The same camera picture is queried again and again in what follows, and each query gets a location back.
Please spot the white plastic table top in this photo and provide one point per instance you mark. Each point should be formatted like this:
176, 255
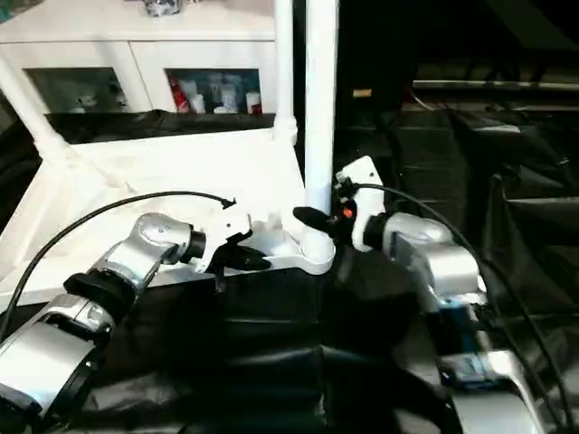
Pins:
158, 163

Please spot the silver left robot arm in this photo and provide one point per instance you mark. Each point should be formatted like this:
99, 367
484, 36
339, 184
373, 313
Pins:
135, 253

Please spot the black plastic mat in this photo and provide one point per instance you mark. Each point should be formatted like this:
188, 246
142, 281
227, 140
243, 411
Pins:
452, 158

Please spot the small white label sticker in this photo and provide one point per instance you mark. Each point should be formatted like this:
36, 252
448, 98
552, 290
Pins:
362, 93

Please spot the red bottle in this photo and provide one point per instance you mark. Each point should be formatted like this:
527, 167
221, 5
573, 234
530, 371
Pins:
179, 96

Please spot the white cabinet with glass doors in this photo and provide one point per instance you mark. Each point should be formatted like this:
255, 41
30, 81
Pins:
90, 50

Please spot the dark patterned jar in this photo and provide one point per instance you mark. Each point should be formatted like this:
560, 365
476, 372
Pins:
159, 6

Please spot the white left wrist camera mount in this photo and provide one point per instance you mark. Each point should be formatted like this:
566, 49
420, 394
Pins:
226, 226

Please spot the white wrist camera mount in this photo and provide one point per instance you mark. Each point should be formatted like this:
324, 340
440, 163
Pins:
226, 226
364, 190

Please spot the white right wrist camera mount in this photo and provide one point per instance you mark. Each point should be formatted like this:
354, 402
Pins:
364, 190

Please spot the dark metal rail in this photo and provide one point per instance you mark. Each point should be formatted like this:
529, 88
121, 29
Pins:
497, 85

